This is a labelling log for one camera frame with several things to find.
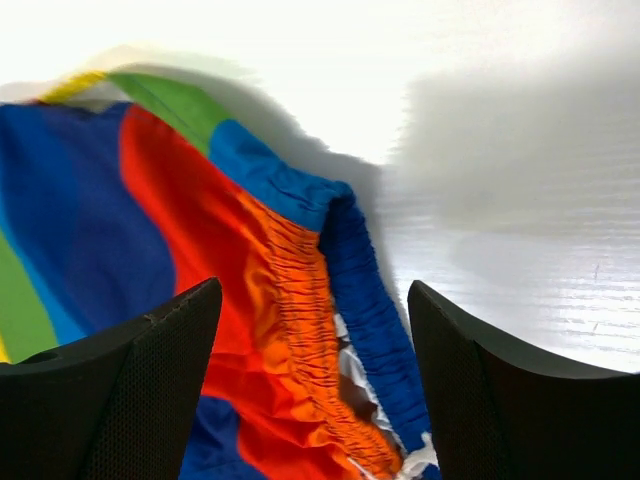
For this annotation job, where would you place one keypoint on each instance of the rainbow striped shorts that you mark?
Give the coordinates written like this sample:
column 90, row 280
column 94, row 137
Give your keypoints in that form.
column 106, row 214

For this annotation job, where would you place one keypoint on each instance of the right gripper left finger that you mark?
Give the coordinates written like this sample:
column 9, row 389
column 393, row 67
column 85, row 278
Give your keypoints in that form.
column 118, row 404

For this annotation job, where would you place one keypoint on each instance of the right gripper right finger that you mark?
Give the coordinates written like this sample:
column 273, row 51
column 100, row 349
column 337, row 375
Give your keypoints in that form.
column 502, row 408

